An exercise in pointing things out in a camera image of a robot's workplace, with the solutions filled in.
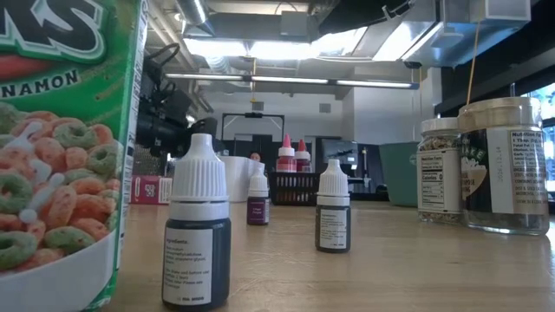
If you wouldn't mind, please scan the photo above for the small black plastic basket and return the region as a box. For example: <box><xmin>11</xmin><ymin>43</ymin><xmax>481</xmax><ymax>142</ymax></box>
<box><xmin>267</xmin><ymin>172</ymin><xmax>322</xmax><ymax>206</ymax></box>

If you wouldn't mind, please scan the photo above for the white plastic bin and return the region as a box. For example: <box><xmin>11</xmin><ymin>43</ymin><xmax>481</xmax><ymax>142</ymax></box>
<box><xmin>219</xmin><ymin>155</ymin><xmax>266</xmax><ymax>204</ymax></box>

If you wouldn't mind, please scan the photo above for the pink snack box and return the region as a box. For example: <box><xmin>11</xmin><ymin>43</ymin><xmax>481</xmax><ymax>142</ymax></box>
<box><xmin>129</xmin><ymin>174</ymin><xmax>174</xmax><ymax>205</ymax></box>

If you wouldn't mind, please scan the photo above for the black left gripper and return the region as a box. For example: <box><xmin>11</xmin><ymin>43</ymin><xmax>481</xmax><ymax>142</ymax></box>
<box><xmin>136</xmin><ymin>88</ymin><xmax>220</xmax><ymax>159</ymax></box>

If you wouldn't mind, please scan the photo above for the teal plastic bin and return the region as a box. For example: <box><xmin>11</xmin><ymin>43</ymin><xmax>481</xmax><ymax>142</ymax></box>
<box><xmin>378</xmin><ymin>141</ymin><xmax>420</xmax><ymax>208</ymax></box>

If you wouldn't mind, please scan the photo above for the green cereal box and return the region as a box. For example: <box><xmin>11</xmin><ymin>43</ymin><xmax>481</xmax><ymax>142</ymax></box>
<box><xmin>0</xmin><ymin>0</ymin><xmax>149</xmax><ymax>312</ymax></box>

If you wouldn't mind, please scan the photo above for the dark background workstation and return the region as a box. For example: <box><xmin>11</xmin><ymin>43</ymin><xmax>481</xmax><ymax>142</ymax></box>
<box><xmin>225</xmin><ymin>133</ymin><xmax>382</xmax><ymax>201</ymax></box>

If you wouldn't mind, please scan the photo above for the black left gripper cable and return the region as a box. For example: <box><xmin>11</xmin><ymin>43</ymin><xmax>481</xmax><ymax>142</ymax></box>
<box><xmin>145</xmin><ymin>42</ymin><xmax>182</xmax><ymax>90</ymax></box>

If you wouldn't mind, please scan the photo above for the pale overhead duct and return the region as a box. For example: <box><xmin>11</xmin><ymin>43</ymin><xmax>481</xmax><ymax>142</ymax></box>
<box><xmin>401</xmin><ymin>0</ymin><xmax>532</xmax><ymax>69</ymax></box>

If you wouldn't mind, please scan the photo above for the long linear ceiling light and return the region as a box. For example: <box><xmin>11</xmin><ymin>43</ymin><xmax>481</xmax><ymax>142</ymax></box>
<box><xmin>164</xmin><ymin>71</ymin><xmax>421</xmax><ymax>91</ymax></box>

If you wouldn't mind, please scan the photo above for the white-lidded spice jar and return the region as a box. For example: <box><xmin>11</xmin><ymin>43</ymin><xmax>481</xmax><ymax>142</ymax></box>
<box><xmin>416</xmin><ymin>116</ymin><xmax>463</xmax><ymax>225</ymax></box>

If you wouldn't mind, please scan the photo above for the red food colouring bottle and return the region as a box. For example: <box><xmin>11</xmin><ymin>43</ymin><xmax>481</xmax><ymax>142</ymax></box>
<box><xmin>276</xmin><ymin>133</ymin><xmax>297</xmax><ymax>173</ymax></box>
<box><xmin>294</xmin><ymin>138</ymin><xmax>312</xmax><ymax>173</ymax></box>

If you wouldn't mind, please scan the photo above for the small purple dropper bottle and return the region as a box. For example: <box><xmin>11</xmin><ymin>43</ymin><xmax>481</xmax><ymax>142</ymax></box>
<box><xmin>246</xmin><ymin>167</ymin><xmax>271</xmax><ymax>227</ymax></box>

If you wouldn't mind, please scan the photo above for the black background gantry frame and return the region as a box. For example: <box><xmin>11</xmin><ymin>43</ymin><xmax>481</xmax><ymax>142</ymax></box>
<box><xmin>220</xmin><ymin>111</ymin><xmax>286</xmax><ymax>142</ymax></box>

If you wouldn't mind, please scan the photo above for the yellow hanging cord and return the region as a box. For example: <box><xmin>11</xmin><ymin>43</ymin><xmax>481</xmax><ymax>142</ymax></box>
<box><xmin>466</xmin><ymin>21</ymin><xmax>482</xmax><ymax>106</ymax></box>

